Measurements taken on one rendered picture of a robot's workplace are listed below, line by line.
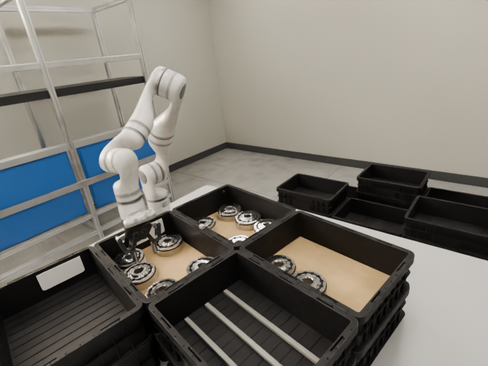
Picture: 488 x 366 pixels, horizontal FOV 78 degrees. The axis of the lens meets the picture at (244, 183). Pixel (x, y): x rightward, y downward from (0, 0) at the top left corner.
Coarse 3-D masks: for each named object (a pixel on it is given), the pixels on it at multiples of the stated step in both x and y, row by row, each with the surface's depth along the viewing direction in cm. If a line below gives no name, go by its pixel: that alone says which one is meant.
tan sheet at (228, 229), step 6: (210, 216) 131; (216, 216) 131; (216, 222) 126; (222, 222) 126; (228, 222) 125; (234, 222) 125; (216, 228) 122; (222, 228) 122; (228, 228) 121; (234, 228) 121; (222, 234) 118; (228, 234) 117; (234, 234) 117; (240, 234) 116; (246, 234) 116; (252, 234) 116
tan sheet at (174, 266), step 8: (184, 248) 111; (192, 248) 111; (152, 256) 109; (160, 256) 108; (168, 256) 108; (176, 256) 107; (184, 256) 107; (192, 256) 106; (200, 256) 106; (160, 264) 104; (168, 264) 104; (176, 264) 103; (184, 264) 103; (160, 272) 100; (168, 272) 100; (176, 272) 99; (184, 272) 99
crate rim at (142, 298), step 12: (156, 216) 115; (180, 216) 113; (108, 240) 104; (216, 240) 96; (228, 252) 90; (204, 264) 86; (120, 276) 85; (132, 288) 80; (168, 288) 78; (144, 300) 75
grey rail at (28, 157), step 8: (120, 128) 279; (96, 136) 257; (104, 136) 261; (112, 136) 266; (64, 144) 242; (80, 144) 247; (88, 144) 252; (32, 152) 226; (40, 152) 226; (48, 152) 230; (56, 152) 234; (0, 160) 214; (8, 160) 212; (16, 160) 215; (24, 160) 219; (32, 160) 223; (0, 168) 209
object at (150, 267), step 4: (136, 264) 100; (140, 264) 100; (144, 264) 100; (148, 264) 100; (152, 264) 99; (128, 268) 99; (132, 268) 99; (148, 268) 98; (152, 268) 98; (124, 272) 97; (128, 272) 97; (148, 272) 96; (152, 272) 96; (128, 276) 95; (140, 276) 95; (144, 276) 94; (148, 276) 94; (132, 280) 94; (136, 280) 93; (140, 280) 93; (144, 280) 93
